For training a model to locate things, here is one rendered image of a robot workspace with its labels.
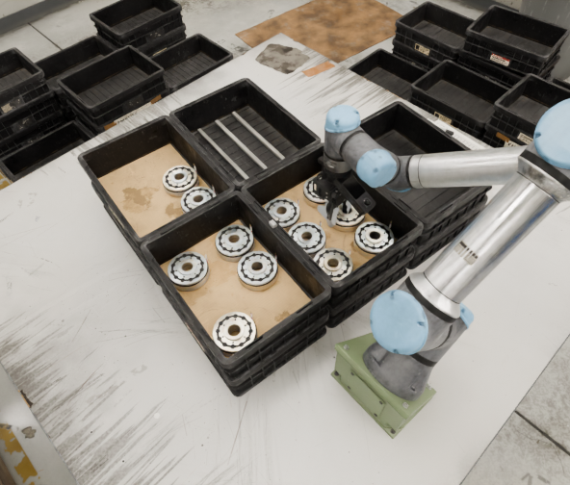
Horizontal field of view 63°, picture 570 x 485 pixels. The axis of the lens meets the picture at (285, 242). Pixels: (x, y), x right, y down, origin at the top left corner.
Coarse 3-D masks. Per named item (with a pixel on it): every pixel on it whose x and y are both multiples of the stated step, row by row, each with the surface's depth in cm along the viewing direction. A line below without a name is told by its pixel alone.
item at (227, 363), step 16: (240, 192) 125; (208, 208) 123; (176, 224) 119; (144, 256) 116; (160, 272) 111; (320, 304) 107; (192, 320) 103; (288, 320) 103; (208, 336) 101; (272, 336) 102; (240, 352) 99; (224, 368) 99
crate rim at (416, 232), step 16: (320, 144) 135; (384, 192) 124; (256, 208) 122; (400, 208) 120; (416, 224) 118; (288, 240) 116; (400, 240) 115; (304, 256) 113; (384, 256) 112; (320, 272) 110; (352, 272) 109; (336, 288) 108
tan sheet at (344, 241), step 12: (288, 192) 138; (300, 192) 138; (264, 204) 136; (300, 204) 135; (300, 216) 133; (312, 216) 133; (324, 228) 130; (336, 240) 127; (348, 240) 127; (396, 240) 127; (348, 252) 125; (360, 264) 123
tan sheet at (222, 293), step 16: (240, 224) 131; (208, 240) 129; (256, 240) 128; (208, 256) 125; (224, 272) 122; (208, 288) 120; (224, 288) 120; (240, 288) 119; (272, 288) 119; (288, 288) 119; (192, 304) 117; (208, 304) 117; (224, 304) 117; (240, 304) 117; (256, 304) 117; (272, 304) 116; (288, 304) 116; (304, 304) 116; (208, 320) 114; (256, 320) 114; (272, 320) 114
